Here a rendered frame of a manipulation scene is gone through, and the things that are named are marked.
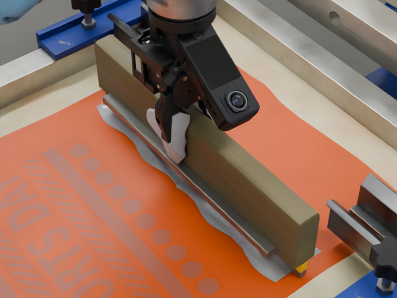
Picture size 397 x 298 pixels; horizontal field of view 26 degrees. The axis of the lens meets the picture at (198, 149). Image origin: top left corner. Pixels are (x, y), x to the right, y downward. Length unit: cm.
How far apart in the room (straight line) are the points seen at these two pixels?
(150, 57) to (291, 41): 32
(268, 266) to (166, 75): 24
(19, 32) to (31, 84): 171
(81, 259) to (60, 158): 16
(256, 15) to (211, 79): 37
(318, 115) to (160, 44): 29
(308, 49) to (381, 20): 10
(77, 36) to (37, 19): 173
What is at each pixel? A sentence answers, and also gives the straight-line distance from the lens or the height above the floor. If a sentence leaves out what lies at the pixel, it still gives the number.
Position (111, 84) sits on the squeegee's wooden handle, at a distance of 111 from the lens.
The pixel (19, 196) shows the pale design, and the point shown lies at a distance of 106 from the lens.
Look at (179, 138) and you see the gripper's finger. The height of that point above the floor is 104.
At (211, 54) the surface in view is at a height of 116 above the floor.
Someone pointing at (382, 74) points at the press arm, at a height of 92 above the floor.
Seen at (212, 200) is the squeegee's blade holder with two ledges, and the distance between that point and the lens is 98.
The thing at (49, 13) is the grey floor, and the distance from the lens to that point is 295.
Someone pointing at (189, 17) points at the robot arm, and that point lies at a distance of 87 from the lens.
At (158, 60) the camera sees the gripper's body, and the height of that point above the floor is 114.
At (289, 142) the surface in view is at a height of 95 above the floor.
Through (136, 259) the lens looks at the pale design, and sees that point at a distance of 98.
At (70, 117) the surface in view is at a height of 95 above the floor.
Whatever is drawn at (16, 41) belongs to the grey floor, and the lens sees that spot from 285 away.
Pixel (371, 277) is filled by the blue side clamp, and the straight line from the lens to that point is 92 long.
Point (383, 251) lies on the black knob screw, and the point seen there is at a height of 106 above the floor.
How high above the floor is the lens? 173
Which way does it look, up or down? 46 degrees down
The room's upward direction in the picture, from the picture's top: straight up
